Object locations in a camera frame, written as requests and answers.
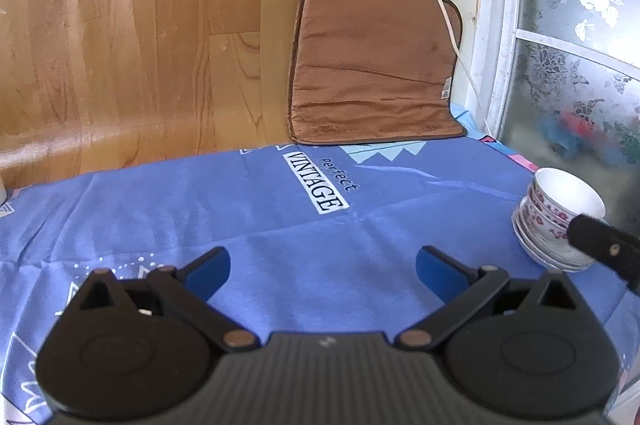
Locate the brown seat cushion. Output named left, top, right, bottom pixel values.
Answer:
left=288, top=0, right=466, bottom=145

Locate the blue printed tablecloth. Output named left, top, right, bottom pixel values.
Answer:
left=0, top=104, right=632, bottom=425

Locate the white power cable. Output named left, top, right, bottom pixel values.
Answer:
left=406, top=0, right=497, bottom=136

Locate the white enamel mug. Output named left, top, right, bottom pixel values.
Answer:
left=0, top=178, right=8, bottom=206

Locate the white floral bowl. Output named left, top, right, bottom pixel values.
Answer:
left=527, top=167, right=606, bottom=229
left=520, top=196, right=568, bottom=245

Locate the wooden pattern board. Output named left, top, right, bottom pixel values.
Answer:
left=1, top=0, right=298, bottom=189

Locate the white window frame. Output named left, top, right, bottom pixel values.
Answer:
left=477, top=0, right=639, bottom=229

